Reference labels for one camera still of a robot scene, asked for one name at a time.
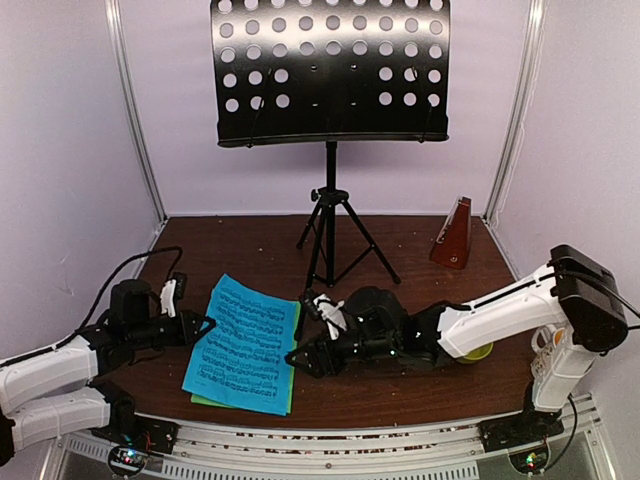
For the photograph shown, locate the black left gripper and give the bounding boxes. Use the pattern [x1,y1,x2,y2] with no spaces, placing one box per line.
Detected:
[127,309,215,351]

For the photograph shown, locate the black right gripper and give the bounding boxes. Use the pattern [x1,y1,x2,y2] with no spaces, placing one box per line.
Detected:
[284,328,398,381]

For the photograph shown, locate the blue sheet music page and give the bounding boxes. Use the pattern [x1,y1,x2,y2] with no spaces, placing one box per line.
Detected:
[180,272,300,415]

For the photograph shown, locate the black music stand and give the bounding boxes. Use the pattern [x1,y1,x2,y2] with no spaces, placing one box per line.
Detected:
[208,0,454,342]

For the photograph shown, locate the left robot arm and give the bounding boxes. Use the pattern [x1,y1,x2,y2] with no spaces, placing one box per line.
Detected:
[1,275,216,463]

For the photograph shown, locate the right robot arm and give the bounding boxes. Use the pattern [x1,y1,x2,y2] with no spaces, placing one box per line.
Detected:
[285,244,630,442]

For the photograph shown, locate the lime green bowl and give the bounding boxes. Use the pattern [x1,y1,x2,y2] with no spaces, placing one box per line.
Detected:
[457,343,494,365]

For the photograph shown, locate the wooden metronome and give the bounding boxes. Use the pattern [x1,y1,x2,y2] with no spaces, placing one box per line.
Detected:
[429,196,472,270]

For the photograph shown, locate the white patterned mug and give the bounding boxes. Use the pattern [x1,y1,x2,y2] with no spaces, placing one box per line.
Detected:
[531,325,566,380]

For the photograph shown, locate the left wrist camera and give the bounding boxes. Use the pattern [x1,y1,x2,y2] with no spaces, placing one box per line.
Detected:
[160,272,187,318]

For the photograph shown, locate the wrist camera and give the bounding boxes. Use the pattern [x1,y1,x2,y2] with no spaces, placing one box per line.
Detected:
[160,272,187,318]
[301,289,348,340]

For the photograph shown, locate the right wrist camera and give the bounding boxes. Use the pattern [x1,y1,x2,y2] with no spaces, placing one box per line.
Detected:
[301,289,348,340]

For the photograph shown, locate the front aluminium rail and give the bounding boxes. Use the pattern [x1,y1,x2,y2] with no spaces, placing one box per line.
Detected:
[49,394,616,480]

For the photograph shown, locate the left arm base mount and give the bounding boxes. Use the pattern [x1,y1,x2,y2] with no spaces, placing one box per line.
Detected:
[90,396,179,479]

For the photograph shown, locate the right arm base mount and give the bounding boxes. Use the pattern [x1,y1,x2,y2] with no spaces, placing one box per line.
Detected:
[478,396,564,476]

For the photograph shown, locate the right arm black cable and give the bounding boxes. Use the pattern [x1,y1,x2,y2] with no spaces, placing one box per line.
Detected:
[549,259,640,331]

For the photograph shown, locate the left aluminium frame post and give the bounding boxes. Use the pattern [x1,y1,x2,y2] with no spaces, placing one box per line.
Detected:
[104,0,168,230]

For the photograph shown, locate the aluminium frame post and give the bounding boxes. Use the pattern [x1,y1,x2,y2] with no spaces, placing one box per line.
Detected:
[104,0,168,230]
[484,0,547,228]

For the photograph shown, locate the right aluminium frame post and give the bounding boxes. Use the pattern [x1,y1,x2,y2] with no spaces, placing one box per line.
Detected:
[484,0,547,228]

